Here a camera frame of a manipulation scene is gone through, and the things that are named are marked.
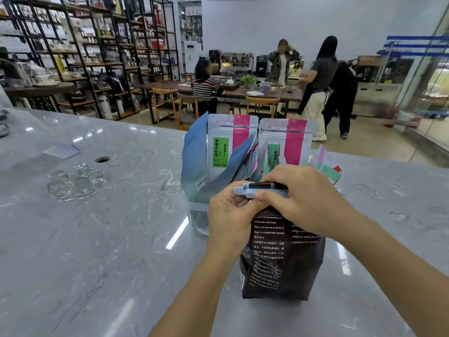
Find person's right hand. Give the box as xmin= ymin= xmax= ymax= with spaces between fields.
xmin=253 ymin=164 xmax=362 ymax=242

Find person's left hand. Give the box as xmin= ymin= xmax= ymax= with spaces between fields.
xmin=207 ymin=181 xmax=271 ymax=258

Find light blue sealing clip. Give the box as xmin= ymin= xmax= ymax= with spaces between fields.
xmin=232 ymin=183 xmax=290 ymax=200

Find dark brown coffee bag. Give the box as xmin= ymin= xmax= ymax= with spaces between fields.
xmin=239 ymin=182 xmax=327 ymax=301

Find person's left forearm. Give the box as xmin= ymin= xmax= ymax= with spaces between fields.
xmin=149 ymin=247 xmax=243 ymax=337

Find person's right forearm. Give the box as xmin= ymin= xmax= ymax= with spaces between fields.
xmin=335 ymin=211 xmax=449 ymax=337

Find clear plastic storage box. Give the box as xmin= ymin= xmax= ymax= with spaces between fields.
xmin=186 ymin=187 xmax=343 ymax=237

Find black coffee machine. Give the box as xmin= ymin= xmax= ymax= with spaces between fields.
xmin=255 ymin=55 xmax=269 ymax=78

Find black metal display shelving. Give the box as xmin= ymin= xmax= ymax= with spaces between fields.
xmin=130 ymin=0 xmax=181 ymax=83
xmin=0 ymin=0 xmax=141 ymax=122

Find pink green sachets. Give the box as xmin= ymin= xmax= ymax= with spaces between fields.
xmin=308 ymin=144 xmax=343 ymax=185

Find grey blue pouch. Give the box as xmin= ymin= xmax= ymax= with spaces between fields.
xmin=196 ymin=131 xmax=259 ymax=204

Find white pink tea pouch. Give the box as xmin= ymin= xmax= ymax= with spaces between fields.
xmin=258 ymin=118 xmax=318 ymax=167
xmin=207 ymin=114 xmax=260 ymax=179

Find large light blue pouch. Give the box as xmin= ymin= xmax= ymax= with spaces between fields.
xmin=181 ymin=111 xmax=210 ymax=204

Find wooden chair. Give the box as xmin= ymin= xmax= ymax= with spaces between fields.
xmin=177 ymin=93 xmax=206 ymax=130
xmin=245 ymin=96 xmax=281 ymax=120
xmin=151 ymin=87 xmax=180 ymax=127

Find long dark wooden table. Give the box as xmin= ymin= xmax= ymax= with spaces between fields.
xmin=135 ymin=80 xmax=304 ymax=125

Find brown topped appliance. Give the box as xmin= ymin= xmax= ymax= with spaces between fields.
xmin=354 ymin=56 xmax=383 ymax=83

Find black box appliance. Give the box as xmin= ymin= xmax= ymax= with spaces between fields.
xmin=380 ymin=59 xmax=414 ymax=84

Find silver espresso machine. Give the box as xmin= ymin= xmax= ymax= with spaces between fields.
xmin=220 ymin=51 xmax=254 ymax=73

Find white tall canister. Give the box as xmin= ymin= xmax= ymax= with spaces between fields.
xmin=97 ymin=94 xmax=114 ymax=120

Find white floor air conditioner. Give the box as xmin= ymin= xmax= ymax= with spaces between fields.
xmin=183 ymin=41 xmax=203 ymax=74

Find white paper card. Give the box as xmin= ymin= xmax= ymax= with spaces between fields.
xmin=41 ymin=143 xmax=81 ymax=160

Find blue striped glass door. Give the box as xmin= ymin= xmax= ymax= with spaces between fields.
xmin=377 ymin=3 xmax=449 ymax=165

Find dark round table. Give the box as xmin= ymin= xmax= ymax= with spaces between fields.
xmin=3 ymin=82 xmax=76 ymax=113

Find white tea set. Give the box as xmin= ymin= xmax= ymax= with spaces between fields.
xmin=0 ymin=58 xmax=58 ymax=88

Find white wall niche shelf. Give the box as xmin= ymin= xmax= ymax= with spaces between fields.
xmin=179 ymin=0 xmax=204 ymax=44

